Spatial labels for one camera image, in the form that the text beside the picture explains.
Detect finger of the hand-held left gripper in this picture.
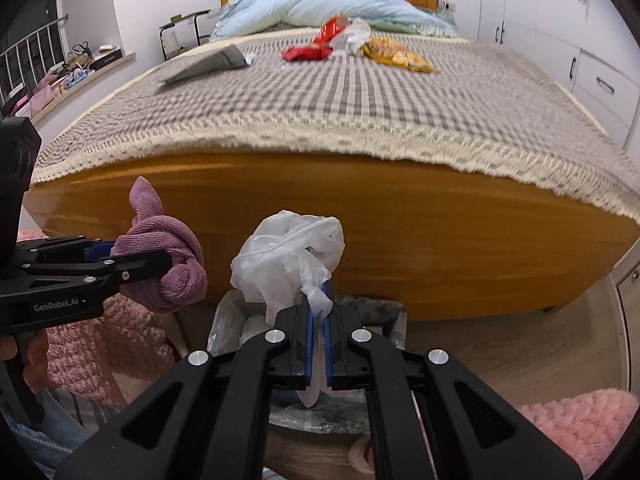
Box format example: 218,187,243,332
17,235,117,262
21,249,174,292

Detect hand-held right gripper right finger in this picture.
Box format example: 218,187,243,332
322,305,583,480

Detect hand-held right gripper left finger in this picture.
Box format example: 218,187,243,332
55,304,315,480

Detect purple cloth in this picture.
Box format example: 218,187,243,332
111,176,209,314

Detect white plastic bag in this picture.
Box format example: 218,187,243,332
230,209,347,409
239,310,276,347

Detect patterned waste bin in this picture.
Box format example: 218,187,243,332
206,290,410,435

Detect green pet food pouch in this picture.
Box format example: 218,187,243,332
160,44,252,85

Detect red snack packet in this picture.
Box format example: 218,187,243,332
312,14,349,47
281,45,334,63

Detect yellow snack packet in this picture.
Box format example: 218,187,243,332
360,35,442,74

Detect white plastic wrap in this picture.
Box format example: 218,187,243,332
330,19,373,56

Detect person's left hand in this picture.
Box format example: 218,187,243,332
0,332,49,389

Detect blue plaid cloth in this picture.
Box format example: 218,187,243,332
42,387,123,428

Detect white red slipper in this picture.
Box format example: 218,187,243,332
348,434,376,476

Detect person's leg in jeans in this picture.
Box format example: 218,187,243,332
0,400,101,466

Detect pink storage boxes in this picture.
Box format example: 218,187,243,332
27,72,68,108

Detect white windowsill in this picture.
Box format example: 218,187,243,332
27,51,138,123

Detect dark flat box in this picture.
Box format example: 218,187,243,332
91,46,124,72

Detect metal window railing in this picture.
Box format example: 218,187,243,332
0,14,69,108

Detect brown checked blanket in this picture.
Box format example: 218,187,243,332
29,27,640,222

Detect beige door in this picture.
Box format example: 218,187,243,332
605,240,640,393

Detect light blue duvet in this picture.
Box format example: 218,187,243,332
210,0,458,42

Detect white wardrobe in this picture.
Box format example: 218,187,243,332
477,0,640,153

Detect black frame side table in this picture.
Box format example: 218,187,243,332
159,8,214,62

